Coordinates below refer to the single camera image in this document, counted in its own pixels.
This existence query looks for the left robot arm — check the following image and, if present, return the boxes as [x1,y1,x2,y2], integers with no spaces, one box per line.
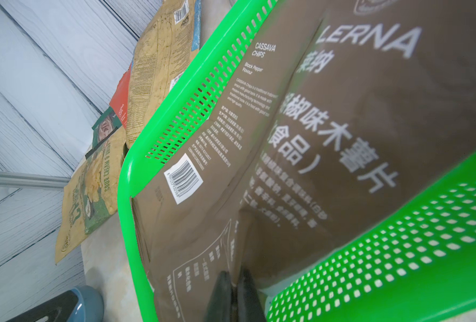
[7,291,79,322]

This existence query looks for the dark green snack bag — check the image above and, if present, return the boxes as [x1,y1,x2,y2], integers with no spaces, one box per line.
[85,107,122,159]

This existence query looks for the sour cream onion chips bag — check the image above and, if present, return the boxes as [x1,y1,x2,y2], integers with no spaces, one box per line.
[55,127,126,263]

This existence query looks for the blue bowl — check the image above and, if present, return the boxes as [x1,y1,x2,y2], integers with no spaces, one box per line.
[67,285,104,322]

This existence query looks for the olive cassava chips bag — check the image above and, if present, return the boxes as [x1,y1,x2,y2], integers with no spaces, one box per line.
[133,1,476,321]

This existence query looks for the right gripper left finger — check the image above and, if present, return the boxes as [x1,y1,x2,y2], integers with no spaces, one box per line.
[204,271,233,322]

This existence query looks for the red snack bag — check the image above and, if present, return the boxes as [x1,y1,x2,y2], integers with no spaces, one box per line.
[109,64,133,127]

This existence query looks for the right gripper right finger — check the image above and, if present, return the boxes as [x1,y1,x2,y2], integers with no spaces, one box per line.
[237,268,266,322]

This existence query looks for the green plastic basket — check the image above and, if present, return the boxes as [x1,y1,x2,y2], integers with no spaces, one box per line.
[118,1,476,321]

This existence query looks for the tan chips bag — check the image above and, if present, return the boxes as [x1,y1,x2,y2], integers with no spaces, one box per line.
[126,0,202,148]

